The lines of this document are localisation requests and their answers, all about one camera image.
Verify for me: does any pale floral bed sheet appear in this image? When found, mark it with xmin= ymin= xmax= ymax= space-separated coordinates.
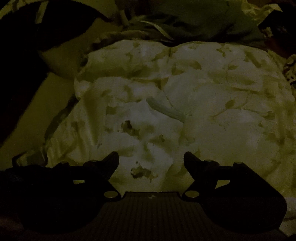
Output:
xmin=43 ymin=39 xmax=296 ymax=237

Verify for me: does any white speckled small garment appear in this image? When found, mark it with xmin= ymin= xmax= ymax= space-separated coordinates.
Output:
xmin=47 ymin=40 xmax=193 ymax=193

